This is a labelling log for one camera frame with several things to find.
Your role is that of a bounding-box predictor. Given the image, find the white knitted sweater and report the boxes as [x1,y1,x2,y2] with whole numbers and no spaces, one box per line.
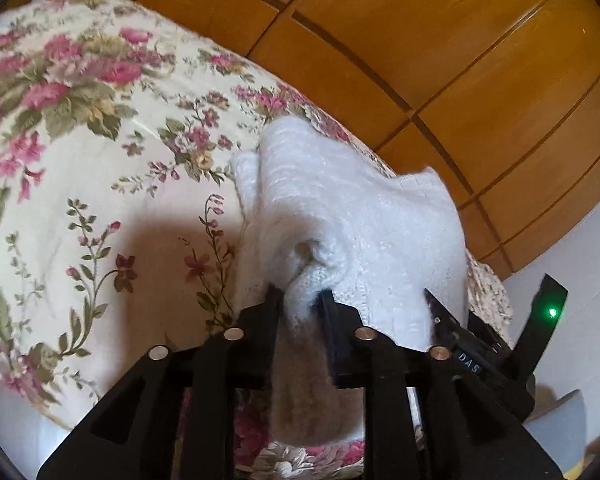
[232,116,468,446]

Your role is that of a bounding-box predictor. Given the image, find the floral quilted bedspread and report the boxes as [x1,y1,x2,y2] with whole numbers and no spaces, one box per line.
[0,0,515,480]

